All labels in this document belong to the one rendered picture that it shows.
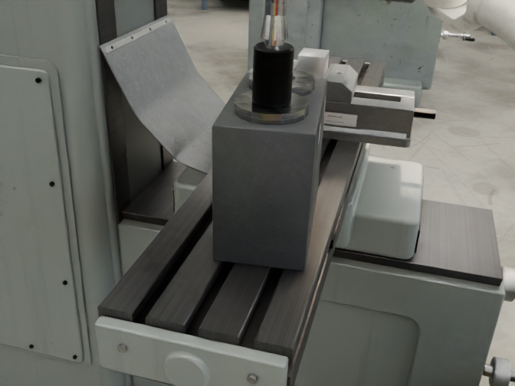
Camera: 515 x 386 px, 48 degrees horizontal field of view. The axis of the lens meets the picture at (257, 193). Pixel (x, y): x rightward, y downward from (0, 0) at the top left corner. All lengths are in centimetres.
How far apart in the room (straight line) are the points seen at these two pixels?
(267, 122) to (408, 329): 69
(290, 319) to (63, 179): 69
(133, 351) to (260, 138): 28
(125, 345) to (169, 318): 6
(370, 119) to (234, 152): 50
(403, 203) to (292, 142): 54
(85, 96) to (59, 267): 40
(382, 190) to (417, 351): 34
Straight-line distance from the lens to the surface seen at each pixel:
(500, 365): 129
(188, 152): 118
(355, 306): 123
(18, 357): 162
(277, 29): 67
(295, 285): 72
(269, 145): 66
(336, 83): 111
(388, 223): 111
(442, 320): 122
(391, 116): 113
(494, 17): 96
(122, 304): 70
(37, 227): 132
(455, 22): 103
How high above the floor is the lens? 137
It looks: 28 degrees down
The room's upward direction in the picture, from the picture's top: 2 degrees clockwise
